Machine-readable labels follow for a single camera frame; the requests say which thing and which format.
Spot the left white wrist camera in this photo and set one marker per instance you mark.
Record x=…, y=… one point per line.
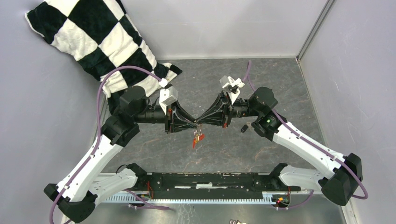
x=167, y=97

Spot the aluminium frame rail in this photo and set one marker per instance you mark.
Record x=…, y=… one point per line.
x=140, y=197

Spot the key with black tag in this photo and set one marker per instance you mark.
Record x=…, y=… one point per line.
x=246, y=127

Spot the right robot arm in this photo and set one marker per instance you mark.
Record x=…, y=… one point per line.
x=303, y=145

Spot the red key tag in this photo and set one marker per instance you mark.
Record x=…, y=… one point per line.
x=196, y=141

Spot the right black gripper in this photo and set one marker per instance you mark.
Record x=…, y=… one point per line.
x=219, y=114

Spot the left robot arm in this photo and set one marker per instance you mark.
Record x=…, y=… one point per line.
x=99, y=154

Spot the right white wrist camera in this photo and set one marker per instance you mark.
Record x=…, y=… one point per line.
x=232, y=87

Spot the black white checkered cloth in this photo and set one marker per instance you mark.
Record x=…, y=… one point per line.
x=101, y=37

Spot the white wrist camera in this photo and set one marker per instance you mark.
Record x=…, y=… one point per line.
x=232, y=87
x=167, y=97

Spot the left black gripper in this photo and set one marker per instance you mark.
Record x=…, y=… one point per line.
x=181, y=113

